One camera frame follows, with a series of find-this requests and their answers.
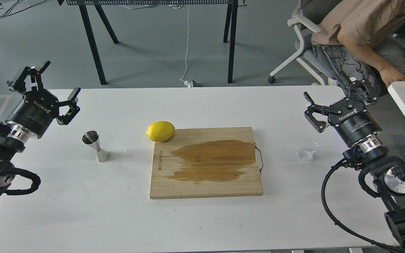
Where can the person in beige shirt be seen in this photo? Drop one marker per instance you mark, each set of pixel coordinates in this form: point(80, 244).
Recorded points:
point(364, 39)

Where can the yellow lemon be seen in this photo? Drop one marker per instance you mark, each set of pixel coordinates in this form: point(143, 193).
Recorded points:
point(160, 131)

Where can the steel double jigger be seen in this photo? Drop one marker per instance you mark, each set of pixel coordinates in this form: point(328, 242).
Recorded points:
point(91, 138)

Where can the white office chair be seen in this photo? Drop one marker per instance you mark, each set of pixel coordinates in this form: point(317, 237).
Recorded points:
point(305, 21)

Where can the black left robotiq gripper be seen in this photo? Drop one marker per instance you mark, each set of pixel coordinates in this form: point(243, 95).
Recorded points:
point(39, 107)

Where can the wooden cutting board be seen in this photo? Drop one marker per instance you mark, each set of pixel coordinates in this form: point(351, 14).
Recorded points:
point(206, 162)

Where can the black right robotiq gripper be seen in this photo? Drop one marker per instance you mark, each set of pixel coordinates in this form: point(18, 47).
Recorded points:
point(352, 121)

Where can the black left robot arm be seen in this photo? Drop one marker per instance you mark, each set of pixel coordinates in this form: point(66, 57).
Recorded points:
point(17, 181)

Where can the black metal table frame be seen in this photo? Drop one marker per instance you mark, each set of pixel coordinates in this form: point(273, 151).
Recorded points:
point(229, 29)

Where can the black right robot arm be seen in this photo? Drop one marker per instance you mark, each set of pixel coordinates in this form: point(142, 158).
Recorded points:
point(380, 175)

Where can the clear plastic measuring cup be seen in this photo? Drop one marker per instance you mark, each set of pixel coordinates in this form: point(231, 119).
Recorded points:
point(306, 150)

